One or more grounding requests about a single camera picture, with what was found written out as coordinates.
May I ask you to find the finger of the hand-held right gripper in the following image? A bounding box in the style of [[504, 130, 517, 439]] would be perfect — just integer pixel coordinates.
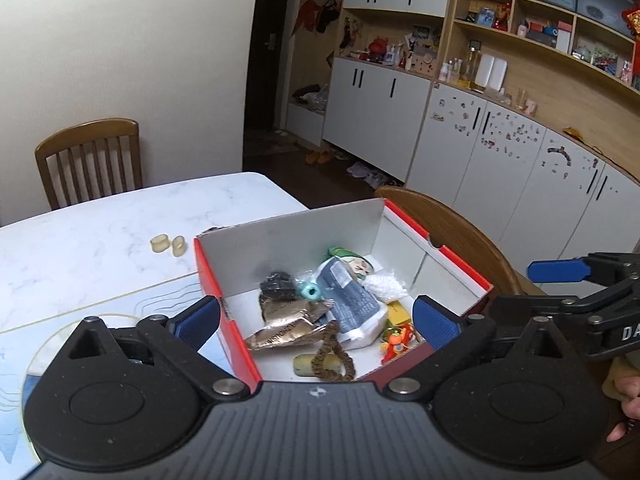
[[528, 252, 640, 283], [489, 274, 640, 323]]

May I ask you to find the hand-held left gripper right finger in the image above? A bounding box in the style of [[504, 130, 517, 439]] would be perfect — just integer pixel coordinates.
[[383, 295, 575, 403]]

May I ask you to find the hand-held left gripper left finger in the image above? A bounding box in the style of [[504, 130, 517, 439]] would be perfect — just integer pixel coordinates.
[[65, 296, 250, 403]]

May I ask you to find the small yellow box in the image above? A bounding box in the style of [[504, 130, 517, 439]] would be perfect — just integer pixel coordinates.
[[385, 300, 413, 328]]

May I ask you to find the orange toy keychain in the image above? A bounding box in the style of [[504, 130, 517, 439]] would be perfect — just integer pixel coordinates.
[[380, 324, 416, 365]]

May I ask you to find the red shoe box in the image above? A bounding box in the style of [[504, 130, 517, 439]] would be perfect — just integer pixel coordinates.
[[193, 198, 494, 396]]

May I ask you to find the clear bag of white crystals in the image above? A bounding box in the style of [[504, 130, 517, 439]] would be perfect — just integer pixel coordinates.
[[362, 267, 408, 305]]

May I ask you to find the grey and white pouch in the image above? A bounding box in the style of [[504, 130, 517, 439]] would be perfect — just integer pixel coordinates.
[[312, 258, 390, 351]]

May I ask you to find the clear bag of black tea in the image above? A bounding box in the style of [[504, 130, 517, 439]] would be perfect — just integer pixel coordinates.
[[259, 271, 301, 298]]

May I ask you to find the brown bead bracelet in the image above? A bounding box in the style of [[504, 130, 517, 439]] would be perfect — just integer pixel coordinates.
[[310, 320, 357, 383]]

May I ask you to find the yellow-green tube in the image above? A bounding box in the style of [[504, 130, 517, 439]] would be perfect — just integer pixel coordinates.
[[292, 353, 326, 377]]

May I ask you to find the person's right hand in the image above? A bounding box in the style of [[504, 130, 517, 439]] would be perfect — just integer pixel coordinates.
[[607, 376, 640, 443]]

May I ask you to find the round-backed wooden chair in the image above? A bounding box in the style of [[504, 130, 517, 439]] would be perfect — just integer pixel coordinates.
[[374, 186, 523, 306]]

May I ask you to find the blue printed table mat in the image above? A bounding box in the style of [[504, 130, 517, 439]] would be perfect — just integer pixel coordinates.
[[0, 272, 236, 461]]

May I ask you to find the white flat container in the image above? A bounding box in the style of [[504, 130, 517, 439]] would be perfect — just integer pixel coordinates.
[[474, 54, 507, 90]]

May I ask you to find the slatted wooden chair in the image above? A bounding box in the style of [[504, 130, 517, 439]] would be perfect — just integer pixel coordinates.
[[35, 118, 143, 211]]

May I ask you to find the yellow liquid bottle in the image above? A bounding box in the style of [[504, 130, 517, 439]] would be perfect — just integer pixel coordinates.
[[460, 46, 482, 88]]

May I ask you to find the dark door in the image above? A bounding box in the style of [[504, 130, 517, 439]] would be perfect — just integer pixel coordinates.
[[244, 0, 293, 133]]

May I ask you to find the red hanging bag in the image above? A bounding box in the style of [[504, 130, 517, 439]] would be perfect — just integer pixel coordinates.
[[290, 0, 321, 35]]

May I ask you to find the black hanging bag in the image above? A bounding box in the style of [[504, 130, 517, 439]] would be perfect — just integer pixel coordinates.
[[316, 0, 342, 33]]

